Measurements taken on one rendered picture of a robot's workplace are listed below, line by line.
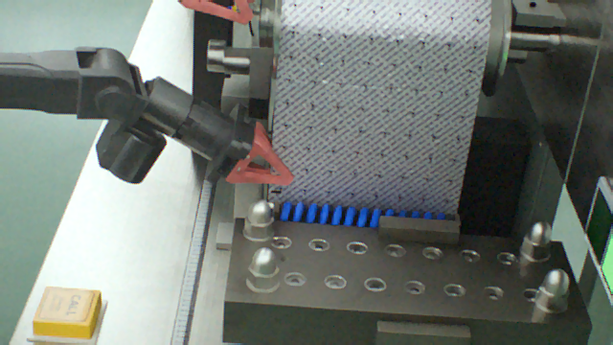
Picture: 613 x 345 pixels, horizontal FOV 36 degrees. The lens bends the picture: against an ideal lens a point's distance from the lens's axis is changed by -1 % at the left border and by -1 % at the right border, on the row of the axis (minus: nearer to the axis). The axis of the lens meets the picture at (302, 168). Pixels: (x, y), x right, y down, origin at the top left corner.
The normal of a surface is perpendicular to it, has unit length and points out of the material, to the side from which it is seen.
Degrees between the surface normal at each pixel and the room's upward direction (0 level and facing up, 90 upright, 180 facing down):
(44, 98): 96
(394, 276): 0
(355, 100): 90
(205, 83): 90
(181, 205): 0
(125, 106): 94
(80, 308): 0
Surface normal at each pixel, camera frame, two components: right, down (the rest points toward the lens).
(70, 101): 0.26, 0.62
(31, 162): 0.07, -0.86
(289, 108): -0.02, 0.51
